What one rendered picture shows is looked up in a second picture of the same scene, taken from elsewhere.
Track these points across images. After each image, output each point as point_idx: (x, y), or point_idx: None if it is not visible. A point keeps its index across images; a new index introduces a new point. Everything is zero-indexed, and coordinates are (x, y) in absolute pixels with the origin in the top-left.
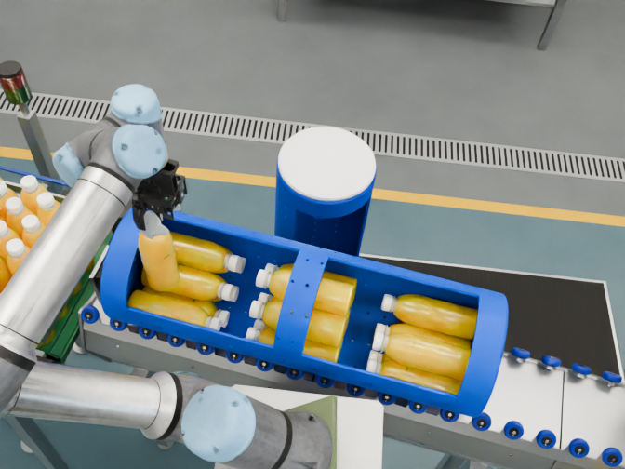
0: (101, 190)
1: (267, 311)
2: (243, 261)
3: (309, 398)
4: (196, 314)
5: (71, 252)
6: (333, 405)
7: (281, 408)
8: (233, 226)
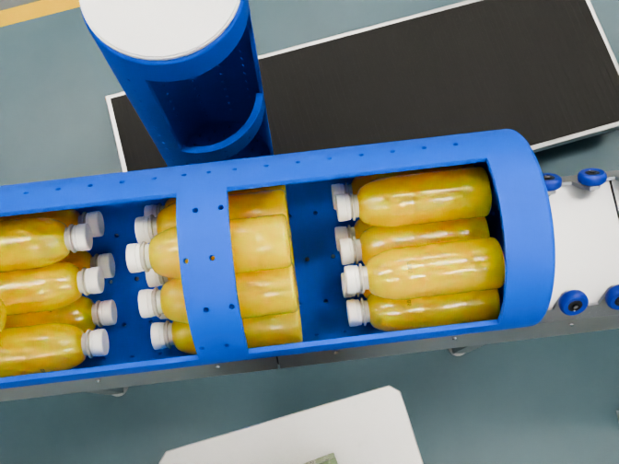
0: None
1: (167, 305)
2: (98, 220)
3: (286, 426)
4: (61, 342)
5: None
6: None
7: (251, 460)
8: (52, 189)
